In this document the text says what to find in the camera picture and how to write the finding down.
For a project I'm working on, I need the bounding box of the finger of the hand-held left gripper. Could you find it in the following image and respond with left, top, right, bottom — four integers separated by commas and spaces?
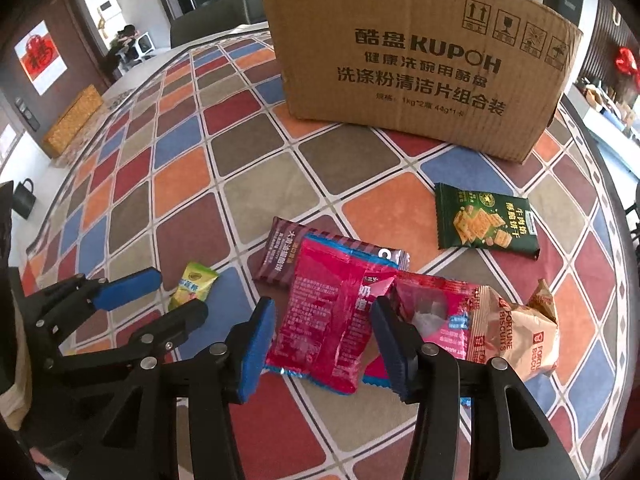
22, 267, 164, 347
115, 301, 209, 362

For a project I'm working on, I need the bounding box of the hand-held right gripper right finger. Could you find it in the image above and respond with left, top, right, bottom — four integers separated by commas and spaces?
369, 295, 577, 480

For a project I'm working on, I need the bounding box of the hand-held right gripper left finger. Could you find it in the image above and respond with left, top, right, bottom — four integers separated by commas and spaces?
65, 296, 277, 480

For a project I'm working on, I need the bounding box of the yellow green candy packet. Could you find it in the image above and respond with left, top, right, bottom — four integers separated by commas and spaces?
167, 261, 220, 312

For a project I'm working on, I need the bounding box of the pink red snack packet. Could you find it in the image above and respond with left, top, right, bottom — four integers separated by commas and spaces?
362, 270, 482, 391

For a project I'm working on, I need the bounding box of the brown cardboard box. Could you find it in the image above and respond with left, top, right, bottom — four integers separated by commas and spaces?
257, 0, 585, 166

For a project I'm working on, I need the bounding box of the brown snack packet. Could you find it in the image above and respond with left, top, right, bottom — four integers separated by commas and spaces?
251, 216, 412, 289

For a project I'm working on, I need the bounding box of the beige biscuit packet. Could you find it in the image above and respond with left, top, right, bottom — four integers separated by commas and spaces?
470, 279, 561, 384

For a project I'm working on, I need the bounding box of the black mug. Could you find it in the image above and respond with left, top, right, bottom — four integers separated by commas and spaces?
11, 178, 37, 220

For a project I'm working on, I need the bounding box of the dark green cracker packet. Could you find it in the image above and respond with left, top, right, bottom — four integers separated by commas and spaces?
434, 182, 542, 261

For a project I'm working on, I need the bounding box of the yellow wooden box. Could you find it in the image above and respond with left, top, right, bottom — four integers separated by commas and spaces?
42, 85, 105, 157

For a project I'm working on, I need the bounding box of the brown entrance door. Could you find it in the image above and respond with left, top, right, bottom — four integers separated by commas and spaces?
0, 0, 108, 161

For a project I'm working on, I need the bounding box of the white stool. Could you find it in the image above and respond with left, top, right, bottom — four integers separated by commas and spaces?
132, 31, 156, 59

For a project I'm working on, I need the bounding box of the dark bundle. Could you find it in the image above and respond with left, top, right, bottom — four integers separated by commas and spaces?
102, 24, 146, 79

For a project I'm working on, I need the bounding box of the red and white door poster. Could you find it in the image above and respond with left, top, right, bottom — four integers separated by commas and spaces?
14, 20, 66, 95

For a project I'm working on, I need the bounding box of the white low cabinet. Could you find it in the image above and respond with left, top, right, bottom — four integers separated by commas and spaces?
575, 102, 640, 148

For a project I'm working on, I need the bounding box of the clutter of small boxes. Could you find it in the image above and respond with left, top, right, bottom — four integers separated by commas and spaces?
575, 77, 640, 126

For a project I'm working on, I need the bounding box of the red foil balloon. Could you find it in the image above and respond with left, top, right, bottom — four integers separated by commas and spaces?
614, 46, 640, 77

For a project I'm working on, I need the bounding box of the door lock handle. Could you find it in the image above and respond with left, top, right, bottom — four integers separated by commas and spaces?
15, 95, 41, 132

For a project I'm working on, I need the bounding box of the dark slatted wall panel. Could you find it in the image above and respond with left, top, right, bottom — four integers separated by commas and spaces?
582, 0, 640, 92

